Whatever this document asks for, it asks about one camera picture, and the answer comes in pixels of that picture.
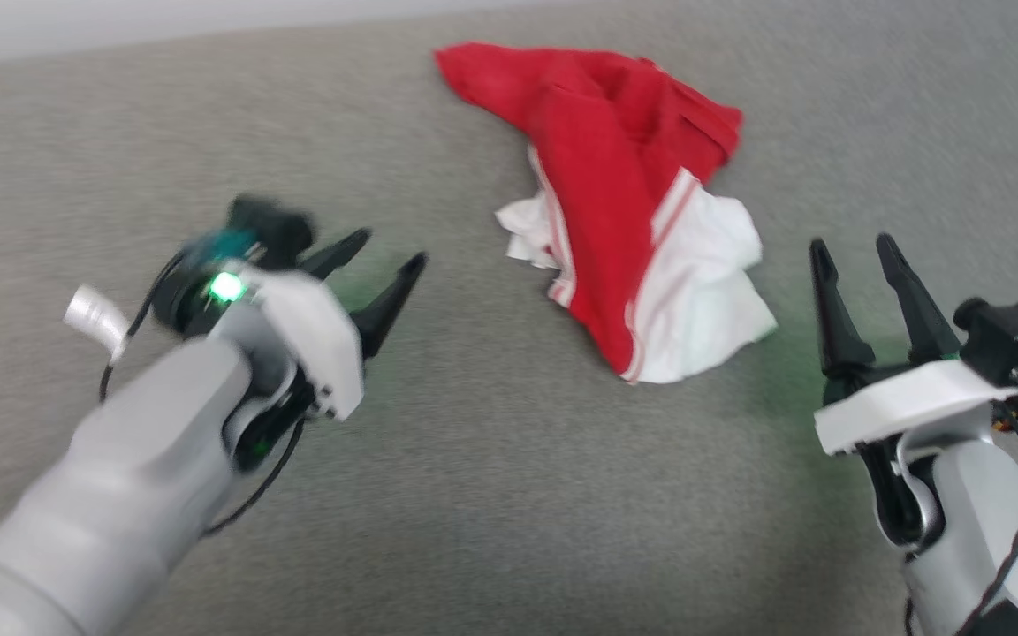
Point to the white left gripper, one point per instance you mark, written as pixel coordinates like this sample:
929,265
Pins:
310,340

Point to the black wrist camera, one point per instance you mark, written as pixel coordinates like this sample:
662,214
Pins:
270,228
1013,340

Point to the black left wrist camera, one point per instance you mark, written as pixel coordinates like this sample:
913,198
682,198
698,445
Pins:
270,228

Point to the red and white garment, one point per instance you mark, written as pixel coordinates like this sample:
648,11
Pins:
615,194

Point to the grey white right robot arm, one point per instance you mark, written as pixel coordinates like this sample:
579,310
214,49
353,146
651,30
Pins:
977,521

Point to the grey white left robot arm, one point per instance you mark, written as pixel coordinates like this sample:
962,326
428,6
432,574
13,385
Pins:
120,477

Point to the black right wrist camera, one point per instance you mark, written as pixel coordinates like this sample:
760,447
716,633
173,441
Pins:
1013,340

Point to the teal left camera connector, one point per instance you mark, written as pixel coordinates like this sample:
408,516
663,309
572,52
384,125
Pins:
222,243

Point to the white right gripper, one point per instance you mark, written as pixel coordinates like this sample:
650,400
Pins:
907,402

